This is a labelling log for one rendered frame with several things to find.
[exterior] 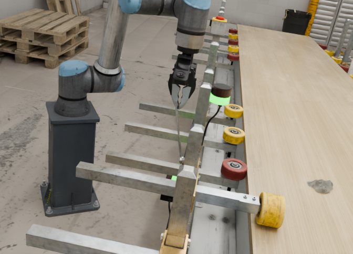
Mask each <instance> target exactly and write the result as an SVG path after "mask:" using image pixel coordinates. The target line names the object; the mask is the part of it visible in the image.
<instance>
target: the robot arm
mask: <svg viewBox="0 0 353 254"><path fill-rule="evenodd" d="M210 7H211V0H109V1H108V7H107V13H106V19H105V25H104V29H103V35H102V41H101V47H100V53H99V58H98V59H96V60H95V62H94V65H93V66H89V65H88V63H87V62H85V61H82V60H68V61H64V62H63V63H61V64H60V66H59V72H58V74H59V80H58V99H57V101H56V103H55V106H54V110H55V112H56V113H57V114H59V115H62V116H64V117H72V118H75V117H82V116H85V115H87V114H88V113H89V112H90V106H89V103H88V100H87V93H109V92H111V93H114V92H119V91H121V90H122V88H123V85H124V79H125V76H124V69H123V68H122V66H121V64H120V63H119V61H120V57H121V52H122V47H123V42H124V38H125V34H126V30H127V25H128V20H129V16H130V14H142V15H157V16H170V17H175V18H177V19H178V24H177V29H176V32H175V33H174V35H175V36H176V38H175V44H176V45H177V50H178V51H180V52H182V54H178V58H177V61H176V63H175V64H174V68H173V69H172V70H173V74H170V78H169V81H168V87H169V91H170V95H171V98H172V101H173V104H174V106H175V102H177V106H178V109H179V110H180V109H181V108H182V107H184V105H185V104H186V103H187V101H188V100H189V98H190V97H191V95H192V94H193V92H194V90H195V87H196V80H197V78H195V74H196V68H197V63H193V56H194V54H198V53H199V49H201V48H203V44H204V38H205V31H206V25H207V19H208V15H209V9H210ZM179 85H183V86H185V87H183V89H182V94H183V95H182V97H181V102H180V104H179V102H178V99H179V92H180V88H181V87H180V86H179Z"/></svg>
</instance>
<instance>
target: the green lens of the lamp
mask: <svg viewBox="0 0 353 254"><path fill-rule="evenodd" d="M210 101H211V102H212V103H215V104H218V105H228V104H229V101H230V97H229V98H219V97H216V96H214V95H212V94H211V95H210Z"/></svg>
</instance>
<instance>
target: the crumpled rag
mask: <svg viewBox="0 0 353 254"><path fill-rule="evenodd" d="M307 185H308V186H309V187H313V188H315V191H316V192H319V193H330V190H332V189H333V183H332V181H331V180H328V181H324V180H323V179H319V180H317V179H315V180H314V181H307Z"/></svg>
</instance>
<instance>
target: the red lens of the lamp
mask: <svg viewBox="0 0 353 254"><path fill-rule="evenodd" d="M213 85H214V84H212V90H211V93H212V94H213V95H215V96H218V97H224V98H227V97H230V96H231V92H232V88H231V89H230V90H221V89H218V88H215V87H214V86H213Z"/></svg>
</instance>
